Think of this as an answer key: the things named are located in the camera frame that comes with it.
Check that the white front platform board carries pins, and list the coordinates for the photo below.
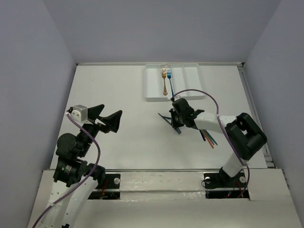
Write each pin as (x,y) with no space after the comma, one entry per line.
(178,200)

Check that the blue metal fork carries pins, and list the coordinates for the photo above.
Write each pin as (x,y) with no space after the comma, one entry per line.
(168,72)
(165,118)

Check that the teal chopstick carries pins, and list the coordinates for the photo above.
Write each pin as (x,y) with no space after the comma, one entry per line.
(211,138)

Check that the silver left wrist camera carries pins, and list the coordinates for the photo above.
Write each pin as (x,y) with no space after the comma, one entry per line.
(78,113)

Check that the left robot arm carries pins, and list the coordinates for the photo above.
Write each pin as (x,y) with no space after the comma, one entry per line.
(77,173)

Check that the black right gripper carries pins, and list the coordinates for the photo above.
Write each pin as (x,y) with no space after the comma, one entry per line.
(174,123)

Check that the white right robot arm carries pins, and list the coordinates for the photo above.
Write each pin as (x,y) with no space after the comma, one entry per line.
(242,133)

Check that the white plastic cutlery tray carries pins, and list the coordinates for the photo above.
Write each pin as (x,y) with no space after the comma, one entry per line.
(184,76)

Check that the teal metal knife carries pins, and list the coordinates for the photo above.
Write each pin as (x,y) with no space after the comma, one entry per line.
(178,130)

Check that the dark chopstick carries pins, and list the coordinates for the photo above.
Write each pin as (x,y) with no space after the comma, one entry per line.
(202,135)

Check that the ornate gold fork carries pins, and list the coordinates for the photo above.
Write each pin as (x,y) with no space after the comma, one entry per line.
(164,75)

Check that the orange chopstick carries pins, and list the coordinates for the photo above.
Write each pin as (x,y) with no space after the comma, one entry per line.
(212,146)

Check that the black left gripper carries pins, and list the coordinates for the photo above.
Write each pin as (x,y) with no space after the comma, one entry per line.
(99,122)

